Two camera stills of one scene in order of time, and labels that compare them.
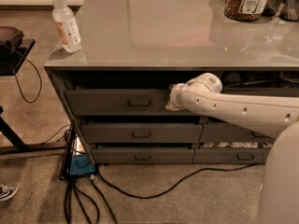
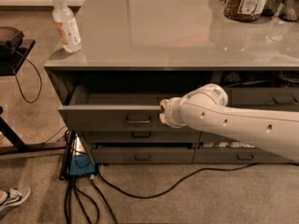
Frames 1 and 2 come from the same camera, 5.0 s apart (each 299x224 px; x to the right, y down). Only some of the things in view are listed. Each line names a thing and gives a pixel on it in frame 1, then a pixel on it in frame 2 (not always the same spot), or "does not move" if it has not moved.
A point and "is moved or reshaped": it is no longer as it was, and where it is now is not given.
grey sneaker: (7, 190) to (13, 197)
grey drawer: (121, 102) is moved or reshaped
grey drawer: (143, 155) does not move
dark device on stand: (10, 38) does not move
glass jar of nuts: (246, 3) does not move
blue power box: (81, 164) does not move
